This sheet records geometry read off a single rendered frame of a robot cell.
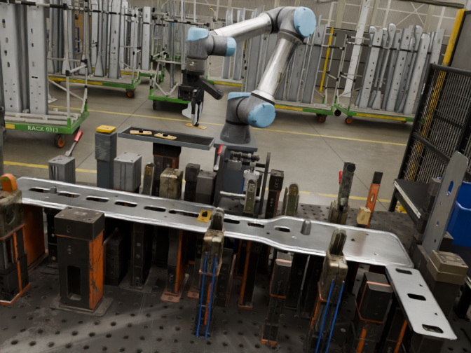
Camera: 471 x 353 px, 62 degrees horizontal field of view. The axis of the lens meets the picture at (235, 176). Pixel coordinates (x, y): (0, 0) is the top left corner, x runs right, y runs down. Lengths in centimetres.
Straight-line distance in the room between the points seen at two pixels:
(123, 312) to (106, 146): 67
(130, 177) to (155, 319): 50
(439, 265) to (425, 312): 19
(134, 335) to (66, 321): 22
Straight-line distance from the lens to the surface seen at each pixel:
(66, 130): 509
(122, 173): 150
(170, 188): 146
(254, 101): 172
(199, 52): 154
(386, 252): 135
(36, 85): 551
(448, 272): 129
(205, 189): 147
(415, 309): 114
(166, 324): 136
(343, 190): 145
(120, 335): 133
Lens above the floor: 160
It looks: 20 degrees down
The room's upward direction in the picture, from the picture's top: 7 degrees clockwise
